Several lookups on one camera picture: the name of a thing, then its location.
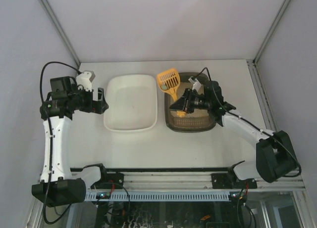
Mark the grey slotted cable duct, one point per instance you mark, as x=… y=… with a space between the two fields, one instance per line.
x=162 y=196

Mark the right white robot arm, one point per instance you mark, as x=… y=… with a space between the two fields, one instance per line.
x=274 y=153

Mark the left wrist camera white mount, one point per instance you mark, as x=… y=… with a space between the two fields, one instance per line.
x=85 y=80

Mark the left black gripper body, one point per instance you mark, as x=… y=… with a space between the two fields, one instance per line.
x=94 y=102

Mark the yellow litter scoop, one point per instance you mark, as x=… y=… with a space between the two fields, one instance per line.
x=171 y=79

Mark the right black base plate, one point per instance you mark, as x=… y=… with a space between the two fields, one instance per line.
x=228 y=180

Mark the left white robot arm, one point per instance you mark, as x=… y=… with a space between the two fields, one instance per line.
x=57 y=186

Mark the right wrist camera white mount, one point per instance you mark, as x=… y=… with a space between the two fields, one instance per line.
x=196 y=85

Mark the aluminium front rail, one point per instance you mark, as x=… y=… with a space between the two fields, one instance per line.
x=194 y=180

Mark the right aluminium side rail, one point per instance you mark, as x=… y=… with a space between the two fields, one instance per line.
x=262 y=96

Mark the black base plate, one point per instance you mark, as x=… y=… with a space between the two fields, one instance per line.
x=228 y=180
x=108 y=180

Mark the white plastic tray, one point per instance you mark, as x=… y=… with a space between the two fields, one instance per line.
x=133 y=103

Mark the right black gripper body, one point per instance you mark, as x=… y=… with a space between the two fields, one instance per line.
x=186 y=103

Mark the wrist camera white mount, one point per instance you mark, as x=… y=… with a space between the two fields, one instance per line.
x=196 y=85
x=85 y=80

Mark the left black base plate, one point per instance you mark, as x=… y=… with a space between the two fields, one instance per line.
x=108 y=180

